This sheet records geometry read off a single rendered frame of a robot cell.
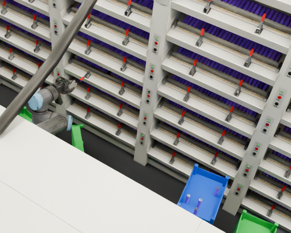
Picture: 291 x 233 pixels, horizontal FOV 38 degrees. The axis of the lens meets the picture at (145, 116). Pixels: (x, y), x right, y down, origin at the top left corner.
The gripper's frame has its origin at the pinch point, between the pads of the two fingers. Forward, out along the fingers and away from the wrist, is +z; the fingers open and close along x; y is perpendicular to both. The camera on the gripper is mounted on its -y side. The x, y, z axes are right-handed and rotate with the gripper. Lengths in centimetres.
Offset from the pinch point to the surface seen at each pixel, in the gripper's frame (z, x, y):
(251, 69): 1, -99, 55
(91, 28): 7.2, -2.6, 36.8
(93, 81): 15.2, -5.2, -1.4
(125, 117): 20.8, -31.1, -19.5
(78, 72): 15.8, 7.3, -1.0
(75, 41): 15.1, 12.4, 20.0
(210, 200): -18, -108, -15
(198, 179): -9, -97, -13
